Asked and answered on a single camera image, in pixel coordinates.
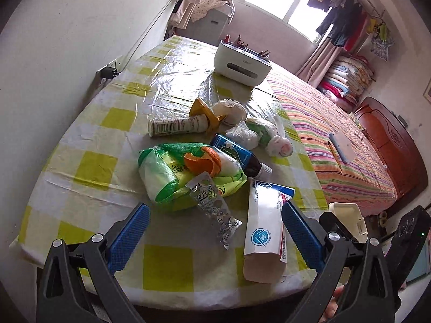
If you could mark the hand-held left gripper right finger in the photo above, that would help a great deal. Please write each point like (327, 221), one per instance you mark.
(301, 239)

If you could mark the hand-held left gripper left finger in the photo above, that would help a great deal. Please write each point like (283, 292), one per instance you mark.
(129, 239)

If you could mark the cream plastic trash bin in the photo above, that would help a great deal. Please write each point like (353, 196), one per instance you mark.
(346, 213)

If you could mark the green tissue packet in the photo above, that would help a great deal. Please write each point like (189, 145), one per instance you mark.
(161, 178)

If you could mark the pale slipper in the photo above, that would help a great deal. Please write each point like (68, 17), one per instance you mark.
(383, 219)

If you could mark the white blue carton box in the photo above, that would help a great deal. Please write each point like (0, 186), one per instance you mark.
(262, 235)

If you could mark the clear printed plastic wrapper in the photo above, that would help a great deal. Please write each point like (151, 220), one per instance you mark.
(210, 205)

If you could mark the green white bagged item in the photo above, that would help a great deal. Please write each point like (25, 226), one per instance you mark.
(281, 146)

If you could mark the orange peel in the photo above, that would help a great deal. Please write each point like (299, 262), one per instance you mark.
(195, 163)

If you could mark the light blue pencil case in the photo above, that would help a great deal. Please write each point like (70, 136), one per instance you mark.
(343, 146)

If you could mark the brown wooden headboard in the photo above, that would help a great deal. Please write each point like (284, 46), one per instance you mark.
(387, 141)

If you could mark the dark bottle with blue label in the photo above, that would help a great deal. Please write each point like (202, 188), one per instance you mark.
(235, 153)

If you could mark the white crumpled plastic bag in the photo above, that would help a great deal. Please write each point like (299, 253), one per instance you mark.
(242, 136)

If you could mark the bed with striped sheet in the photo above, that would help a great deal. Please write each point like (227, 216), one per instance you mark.
(320, 121)

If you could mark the green white plastic bag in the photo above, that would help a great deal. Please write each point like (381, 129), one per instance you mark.
(259, 126)

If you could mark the white cylindrical bottle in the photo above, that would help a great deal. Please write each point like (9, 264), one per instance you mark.
(175, 126)

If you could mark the orange yellow snack wrapper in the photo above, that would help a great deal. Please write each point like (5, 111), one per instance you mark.
(198, 107)

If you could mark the stack of folded quilts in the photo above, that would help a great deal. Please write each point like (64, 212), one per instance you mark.
(346, 77)

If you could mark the black charger plug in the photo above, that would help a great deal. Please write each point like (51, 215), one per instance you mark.
(108, 72)

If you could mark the beige curtain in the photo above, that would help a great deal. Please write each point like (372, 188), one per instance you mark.
(320, 60)

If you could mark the patterned hanging garment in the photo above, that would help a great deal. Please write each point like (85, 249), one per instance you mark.
(382, 40)

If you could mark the bunch of chopsticks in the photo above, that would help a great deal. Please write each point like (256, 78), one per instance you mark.
(240, 43)

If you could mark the row of hanging clothes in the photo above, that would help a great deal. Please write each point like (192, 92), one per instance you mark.
(336, 16)

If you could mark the white standing appliance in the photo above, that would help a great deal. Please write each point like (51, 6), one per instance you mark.
(212, 28)

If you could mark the beige hanging garment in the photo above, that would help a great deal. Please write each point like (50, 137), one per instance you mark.
(187, 6)

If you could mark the polka dot cloth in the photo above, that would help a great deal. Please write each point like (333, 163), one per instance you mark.
(215, 0)

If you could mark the framed wall picture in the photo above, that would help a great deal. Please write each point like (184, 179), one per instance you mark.
(428, 91)

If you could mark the wall socket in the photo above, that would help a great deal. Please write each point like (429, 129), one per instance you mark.
(102, 80)

